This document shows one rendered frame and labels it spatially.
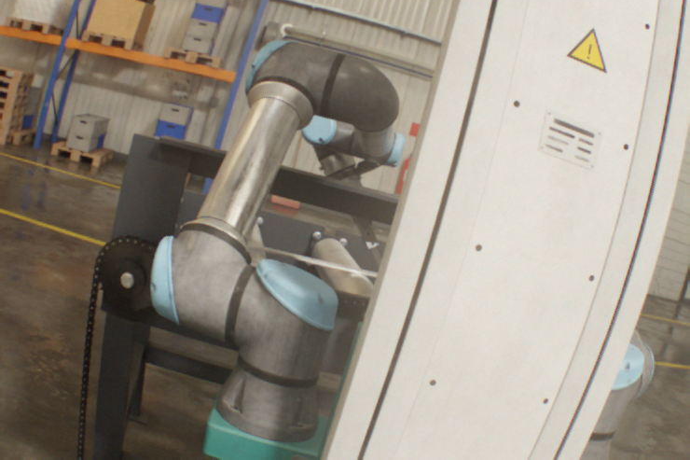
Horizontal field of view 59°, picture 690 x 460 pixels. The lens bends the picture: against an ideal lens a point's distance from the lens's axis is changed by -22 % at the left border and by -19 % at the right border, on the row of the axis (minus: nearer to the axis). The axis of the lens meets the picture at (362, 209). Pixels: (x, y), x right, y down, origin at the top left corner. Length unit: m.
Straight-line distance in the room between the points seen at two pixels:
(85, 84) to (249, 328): 9.99
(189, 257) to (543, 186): 0.47
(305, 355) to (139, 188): 0.73
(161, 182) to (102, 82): 9.26
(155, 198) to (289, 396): 0.72
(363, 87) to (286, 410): 0.53
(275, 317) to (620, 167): 0.48
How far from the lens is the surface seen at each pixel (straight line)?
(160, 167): 1.56
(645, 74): 0.88
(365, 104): 1.19
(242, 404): 0.98
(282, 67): 1.18
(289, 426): 0.98
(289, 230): 2.53
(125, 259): 1.54
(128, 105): 10.70
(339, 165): 1.67
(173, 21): 10.68
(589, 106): 0.84
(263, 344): 0.95
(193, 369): 2.66
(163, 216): 1.57
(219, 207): 1.04
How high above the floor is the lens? 1.28
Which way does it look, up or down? 6 degrees down
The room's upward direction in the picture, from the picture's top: 16 degrees clockwise
